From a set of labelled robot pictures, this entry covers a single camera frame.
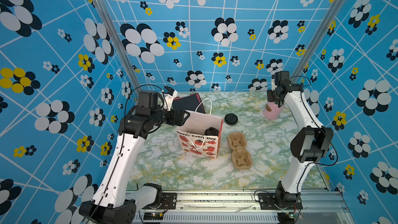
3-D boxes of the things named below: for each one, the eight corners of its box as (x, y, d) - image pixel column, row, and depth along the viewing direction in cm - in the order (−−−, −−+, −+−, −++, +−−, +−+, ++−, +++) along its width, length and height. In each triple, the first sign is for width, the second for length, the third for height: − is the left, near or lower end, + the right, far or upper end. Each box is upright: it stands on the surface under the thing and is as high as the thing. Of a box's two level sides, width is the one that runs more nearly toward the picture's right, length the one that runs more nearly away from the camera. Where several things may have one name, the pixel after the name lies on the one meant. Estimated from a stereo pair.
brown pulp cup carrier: (230, 170, 85) (232, 166, 80) (227, 136, 98) (228, 131, 94) (250, 170, 85) (253, 166, 80) (244, 136, 98) (246, 131, 94)
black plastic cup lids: (225, 125, 104) (225, 123, 102) (224, 115, 109) (224, 113, 107) (237, 125, 104) (238, 123, 102) (236, 115, 109) (236, 113, 107)
